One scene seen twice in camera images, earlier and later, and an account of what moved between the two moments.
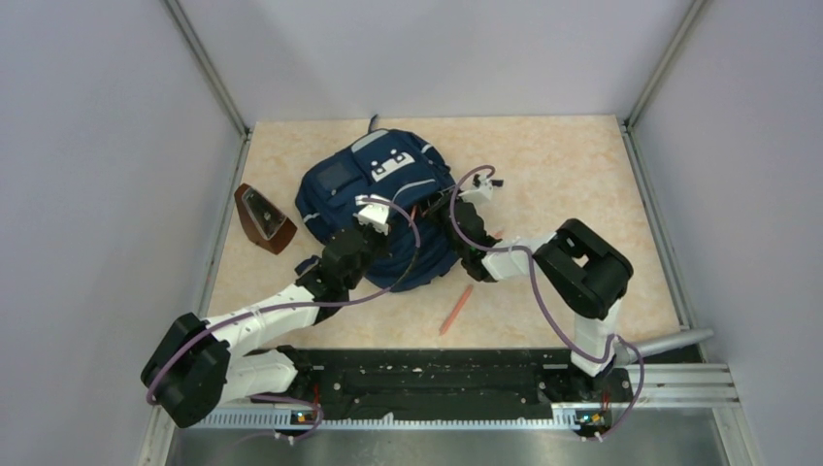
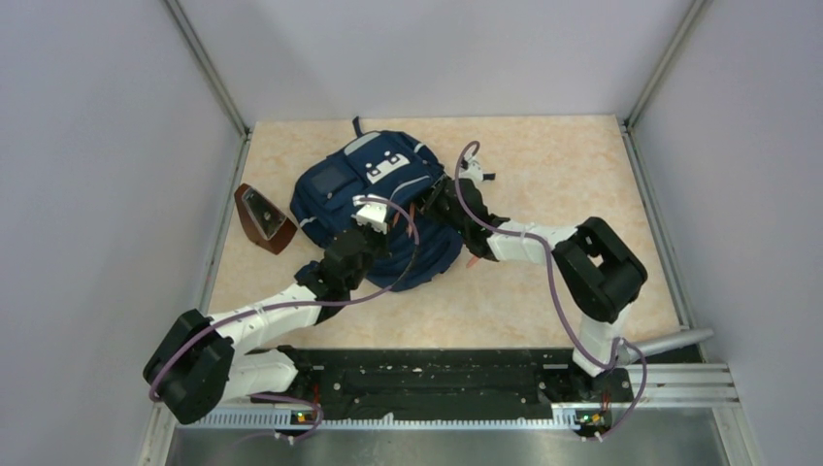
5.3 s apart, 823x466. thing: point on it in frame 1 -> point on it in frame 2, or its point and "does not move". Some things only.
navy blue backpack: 390,182 does not move
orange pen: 464,297 -> 411,216
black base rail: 512,382 does not move
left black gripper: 383,239 does not move
